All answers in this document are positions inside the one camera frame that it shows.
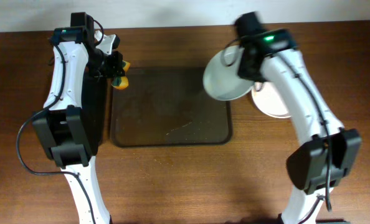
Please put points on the white plate at side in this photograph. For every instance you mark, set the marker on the white plate at side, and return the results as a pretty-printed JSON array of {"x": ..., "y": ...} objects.
[{"x": 267, "y": 99}]

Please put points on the black object bottom edge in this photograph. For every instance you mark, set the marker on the black object bottom edge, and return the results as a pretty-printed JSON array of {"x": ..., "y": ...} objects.
[{"x": 332, "y": 222}]

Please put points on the brown plastic tray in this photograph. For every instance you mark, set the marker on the brown plastic tray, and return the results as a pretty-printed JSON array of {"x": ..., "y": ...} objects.
[{"x": 168, "y": 107}]

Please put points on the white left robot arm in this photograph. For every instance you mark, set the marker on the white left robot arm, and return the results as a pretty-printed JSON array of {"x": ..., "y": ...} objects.
[{"x": 70, "y": 125}]

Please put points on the yellow green sponge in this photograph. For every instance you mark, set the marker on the yellow green sponge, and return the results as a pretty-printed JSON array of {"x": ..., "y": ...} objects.
[{"x": 121, "y": 81}]

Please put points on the grey-white plate with sauce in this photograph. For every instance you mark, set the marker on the grey-white plate with sauce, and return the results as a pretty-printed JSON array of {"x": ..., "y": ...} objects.
[{"x": 220, "y": 78}]

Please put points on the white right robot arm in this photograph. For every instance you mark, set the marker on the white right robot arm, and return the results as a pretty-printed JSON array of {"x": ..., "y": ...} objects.
[{"x": 327, "y": 150}]

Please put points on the black plastic tray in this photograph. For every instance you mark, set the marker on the black plastic tray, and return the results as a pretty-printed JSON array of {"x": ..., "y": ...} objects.
[{"x": 94, "y": 94}]

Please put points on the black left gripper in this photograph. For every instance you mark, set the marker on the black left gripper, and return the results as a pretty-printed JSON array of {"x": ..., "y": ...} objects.
[{"x": 116, "y": 66}]

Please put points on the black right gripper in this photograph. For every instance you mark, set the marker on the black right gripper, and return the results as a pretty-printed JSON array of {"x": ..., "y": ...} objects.
[{"x": 245, "y": 70}]

